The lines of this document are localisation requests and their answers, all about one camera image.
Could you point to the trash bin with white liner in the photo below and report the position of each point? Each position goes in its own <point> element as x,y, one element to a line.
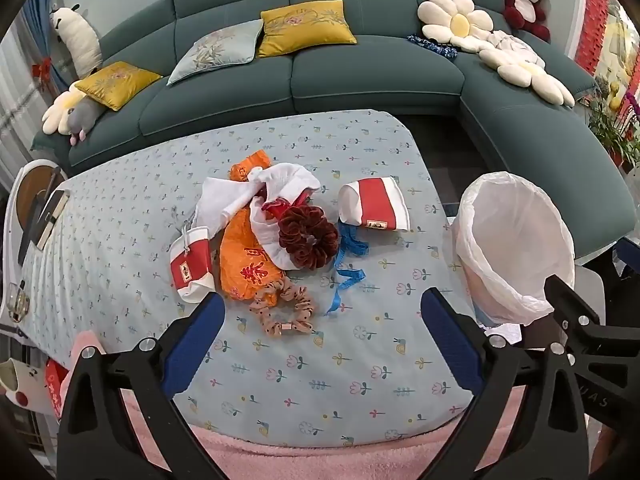
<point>515,240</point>

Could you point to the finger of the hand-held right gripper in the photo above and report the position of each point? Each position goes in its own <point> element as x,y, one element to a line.
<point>575,305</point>

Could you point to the stack of books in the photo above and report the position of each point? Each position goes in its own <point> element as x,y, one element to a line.
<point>50,215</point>

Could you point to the blue ribbon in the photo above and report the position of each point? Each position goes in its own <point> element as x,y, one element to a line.
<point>350,245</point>

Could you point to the yellow embroidered cushion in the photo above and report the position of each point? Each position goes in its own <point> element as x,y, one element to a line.
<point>305,27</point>
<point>117,82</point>

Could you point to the red white pouch right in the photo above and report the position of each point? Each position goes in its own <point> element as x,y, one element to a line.
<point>375,202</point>

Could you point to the white and pink cloth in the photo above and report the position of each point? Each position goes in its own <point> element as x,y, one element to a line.
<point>510,45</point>

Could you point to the white embossed paper towel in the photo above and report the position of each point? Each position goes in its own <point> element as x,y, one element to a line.
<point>220,205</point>

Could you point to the grey plush toy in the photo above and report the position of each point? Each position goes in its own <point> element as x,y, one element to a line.
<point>85,117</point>

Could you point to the teal sectional sofa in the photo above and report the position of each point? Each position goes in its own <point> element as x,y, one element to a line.
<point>350,75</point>

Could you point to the small white flower plush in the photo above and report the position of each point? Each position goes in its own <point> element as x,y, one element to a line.
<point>57,112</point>

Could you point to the orange printed cloth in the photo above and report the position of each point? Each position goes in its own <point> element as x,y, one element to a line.
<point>245,260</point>

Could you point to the floral light blue tablecloth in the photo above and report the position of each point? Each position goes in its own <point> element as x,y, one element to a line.
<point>350,360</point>

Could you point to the light blue embroidered cushion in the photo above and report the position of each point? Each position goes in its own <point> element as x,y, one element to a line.
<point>215,50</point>

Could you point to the orange plastic bag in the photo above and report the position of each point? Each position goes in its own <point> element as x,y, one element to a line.
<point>250,165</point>

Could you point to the red wall decoration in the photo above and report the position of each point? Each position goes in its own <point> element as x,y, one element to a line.
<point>595,15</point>

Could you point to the red curtain bow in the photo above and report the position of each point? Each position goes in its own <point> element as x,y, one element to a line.
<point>42,67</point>

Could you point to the long white plush toy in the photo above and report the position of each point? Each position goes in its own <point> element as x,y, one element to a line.
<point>80,40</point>

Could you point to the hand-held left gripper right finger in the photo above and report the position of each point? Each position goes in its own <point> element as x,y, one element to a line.
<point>450,340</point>

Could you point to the yellow gourd ornament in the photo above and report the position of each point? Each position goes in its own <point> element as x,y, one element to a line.
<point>614,95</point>

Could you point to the red paper bag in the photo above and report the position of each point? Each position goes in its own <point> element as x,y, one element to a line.
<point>55,385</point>

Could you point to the pink fluffy blanket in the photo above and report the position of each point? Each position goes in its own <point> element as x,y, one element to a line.
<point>325,460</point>

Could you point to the blue patterned cloth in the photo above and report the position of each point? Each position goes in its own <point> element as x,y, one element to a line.
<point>430,45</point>

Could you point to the white flower cushion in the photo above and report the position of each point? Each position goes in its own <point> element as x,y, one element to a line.
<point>530,75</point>
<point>457,20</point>

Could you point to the dark red velvet scrunchie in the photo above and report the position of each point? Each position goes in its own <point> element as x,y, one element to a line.
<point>307,237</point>

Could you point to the round white side table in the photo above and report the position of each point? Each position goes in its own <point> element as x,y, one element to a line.
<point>25,195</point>

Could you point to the small white cloth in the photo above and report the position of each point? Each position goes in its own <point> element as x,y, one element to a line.
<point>270,240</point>

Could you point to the white bag with red spot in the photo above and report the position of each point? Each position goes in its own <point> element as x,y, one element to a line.
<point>15,385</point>

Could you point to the tan polka dot scrunchie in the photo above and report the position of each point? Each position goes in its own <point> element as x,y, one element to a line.
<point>265,310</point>

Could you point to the person's right forearm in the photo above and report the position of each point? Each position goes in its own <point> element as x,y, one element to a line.
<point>612,455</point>

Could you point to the green potted plant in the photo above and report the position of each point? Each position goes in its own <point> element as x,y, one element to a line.
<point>612,130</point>

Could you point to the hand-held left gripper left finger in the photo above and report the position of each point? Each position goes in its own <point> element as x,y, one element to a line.
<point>192,340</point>

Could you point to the blue curtain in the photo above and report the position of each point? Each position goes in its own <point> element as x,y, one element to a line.
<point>45,20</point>

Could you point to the red and white teddy bear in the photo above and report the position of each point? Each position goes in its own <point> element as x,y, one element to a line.
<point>522,0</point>

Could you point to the glass ashtray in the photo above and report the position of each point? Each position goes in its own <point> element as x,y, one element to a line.
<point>19,302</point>

